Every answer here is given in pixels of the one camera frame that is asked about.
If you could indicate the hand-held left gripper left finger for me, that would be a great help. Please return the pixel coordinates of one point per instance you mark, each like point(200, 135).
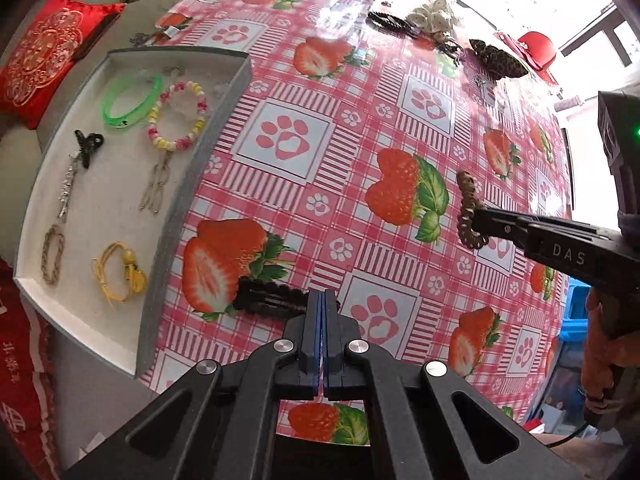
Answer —
point(314, 340)

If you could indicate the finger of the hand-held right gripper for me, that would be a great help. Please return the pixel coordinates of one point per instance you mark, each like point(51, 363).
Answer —
point(505, 225)

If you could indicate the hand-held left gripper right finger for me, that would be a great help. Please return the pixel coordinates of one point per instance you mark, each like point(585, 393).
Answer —
point(327, 340)

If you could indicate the white grey jewelry tray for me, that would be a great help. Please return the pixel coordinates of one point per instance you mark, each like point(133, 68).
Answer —
point(100, 215)

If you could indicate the person's right hand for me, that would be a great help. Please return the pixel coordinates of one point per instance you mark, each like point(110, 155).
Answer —
point(597, 355)

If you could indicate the blue plastic crate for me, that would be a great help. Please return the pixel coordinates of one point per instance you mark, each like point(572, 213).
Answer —
point(575, 310)

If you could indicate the strawberry printed tablecloth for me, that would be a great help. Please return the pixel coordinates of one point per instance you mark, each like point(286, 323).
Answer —
point(350, 200)

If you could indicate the dark brown hair claw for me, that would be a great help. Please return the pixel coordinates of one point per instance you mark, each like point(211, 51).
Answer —
point(497, 57)

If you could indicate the red plastic chair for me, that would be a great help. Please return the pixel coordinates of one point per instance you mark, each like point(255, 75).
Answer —
point(537, 50)

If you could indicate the red printed cloth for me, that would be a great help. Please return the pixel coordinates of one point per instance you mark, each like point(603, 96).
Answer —
point(22, 375)

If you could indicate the black hair claw clip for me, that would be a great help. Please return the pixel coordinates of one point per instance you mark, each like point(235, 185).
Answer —
point(89, 145)

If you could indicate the red embroidered cushion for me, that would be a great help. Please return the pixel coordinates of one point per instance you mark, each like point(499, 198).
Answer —
point(50, 57)

